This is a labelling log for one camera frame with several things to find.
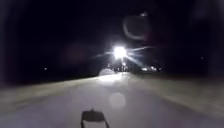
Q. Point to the street lamp on pole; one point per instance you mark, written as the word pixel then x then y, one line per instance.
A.
pixel 120 52

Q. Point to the grey asphalt road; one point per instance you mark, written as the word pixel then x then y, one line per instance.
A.
pixel 133 106

